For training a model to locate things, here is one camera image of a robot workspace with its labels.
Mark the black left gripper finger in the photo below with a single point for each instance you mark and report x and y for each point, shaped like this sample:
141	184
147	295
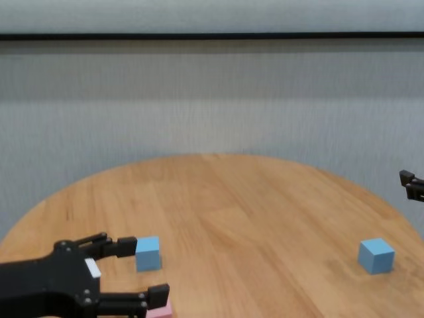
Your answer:
155	296

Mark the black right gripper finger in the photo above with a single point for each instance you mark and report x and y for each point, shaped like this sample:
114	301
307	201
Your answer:
412	187

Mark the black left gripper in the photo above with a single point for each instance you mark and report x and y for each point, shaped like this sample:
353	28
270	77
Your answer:
49	281

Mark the pink wooden cube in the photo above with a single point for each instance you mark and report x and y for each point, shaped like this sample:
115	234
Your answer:
162	312

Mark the blue wooden cube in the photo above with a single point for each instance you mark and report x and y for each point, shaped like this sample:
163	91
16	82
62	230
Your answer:
149	255
376	256

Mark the black wall baseboard strip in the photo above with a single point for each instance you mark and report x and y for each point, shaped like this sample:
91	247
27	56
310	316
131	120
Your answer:
212	35

